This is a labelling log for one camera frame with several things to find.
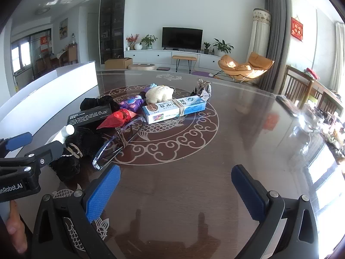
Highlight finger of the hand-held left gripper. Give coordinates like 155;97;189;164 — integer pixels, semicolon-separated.
24;141;66;169
0;132;33;153

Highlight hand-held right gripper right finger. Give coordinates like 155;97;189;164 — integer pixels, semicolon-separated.
231;164;320;259

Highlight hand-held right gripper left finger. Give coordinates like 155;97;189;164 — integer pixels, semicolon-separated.
32;164;122;259

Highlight white plastic bottle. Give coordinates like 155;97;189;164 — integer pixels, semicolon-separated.
50;125;76;145

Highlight black fluffy cloth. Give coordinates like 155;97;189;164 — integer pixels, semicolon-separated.
51;125;107;182

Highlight clear plastic glasses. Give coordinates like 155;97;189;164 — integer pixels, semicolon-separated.
92;115;146;171

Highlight black box with white print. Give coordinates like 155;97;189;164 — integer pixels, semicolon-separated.
67;104;113;126

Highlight white storage box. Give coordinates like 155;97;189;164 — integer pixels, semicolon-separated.
0;61;99;152

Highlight black velvet scrunchie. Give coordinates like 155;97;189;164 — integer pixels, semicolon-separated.
80;95;120;112

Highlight red snack packet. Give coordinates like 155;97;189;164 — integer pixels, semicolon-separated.
96;110;136;130

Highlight purple plastic toy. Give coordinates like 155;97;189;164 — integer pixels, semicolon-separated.
119;83;157;114

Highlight blue and white carton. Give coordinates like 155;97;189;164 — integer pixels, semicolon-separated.
142;96;207;125

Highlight cream plush toy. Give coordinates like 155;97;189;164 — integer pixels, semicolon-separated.
145;85;174;105

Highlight person's left hand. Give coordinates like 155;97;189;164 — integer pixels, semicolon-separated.
5;200;28;253

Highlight clear glass vase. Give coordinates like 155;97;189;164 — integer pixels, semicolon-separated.
298;105;324;134

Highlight dark remote control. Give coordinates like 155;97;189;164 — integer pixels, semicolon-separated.
275;95;300;118

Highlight red door poster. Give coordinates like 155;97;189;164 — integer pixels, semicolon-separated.
40;36;52;52

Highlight silver glitter hair clip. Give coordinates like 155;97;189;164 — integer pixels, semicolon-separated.
190;79;212;101

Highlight cardboard box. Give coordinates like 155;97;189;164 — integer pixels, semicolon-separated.
105;57;133;70

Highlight wooden slatted chair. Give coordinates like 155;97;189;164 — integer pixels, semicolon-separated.
280;65;314;106
315;90;341;119

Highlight orange lounge chair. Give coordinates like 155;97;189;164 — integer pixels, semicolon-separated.
218;52;275;85

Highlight round wooden platform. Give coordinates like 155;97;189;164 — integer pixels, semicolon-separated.
128;63;156;71

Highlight white television cabinet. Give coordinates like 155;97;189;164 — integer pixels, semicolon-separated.
124;49;229;71

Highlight red flower arrangement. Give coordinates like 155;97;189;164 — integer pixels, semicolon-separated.
126;34;141;51

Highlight dark display cabinet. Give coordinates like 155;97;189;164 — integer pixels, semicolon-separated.
98;0;127;65

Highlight large leafy potted plant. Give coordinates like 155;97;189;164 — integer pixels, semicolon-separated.
213;38;234;57

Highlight tan padded bench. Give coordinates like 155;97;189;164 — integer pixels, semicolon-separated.
172;55;198;74

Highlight green potted plant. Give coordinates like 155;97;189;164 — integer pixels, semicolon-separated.
140;34;158;50

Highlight covered standing air conditioner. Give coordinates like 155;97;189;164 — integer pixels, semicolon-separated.
249;9;272;57

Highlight grey curtain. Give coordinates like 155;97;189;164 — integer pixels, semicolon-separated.
259;0;293;92

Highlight white curtain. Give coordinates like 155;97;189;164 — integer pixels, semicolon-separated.
330;22;345;92

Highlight black television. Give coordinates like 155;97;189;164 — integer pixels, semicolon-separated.
162;27;203;51

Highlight framed wall painting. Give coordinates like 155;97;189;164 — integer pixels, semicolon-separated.
59;18;69;38

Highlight red wall hanging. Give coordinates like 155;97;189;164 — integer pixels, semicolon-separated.
290;17;304;42

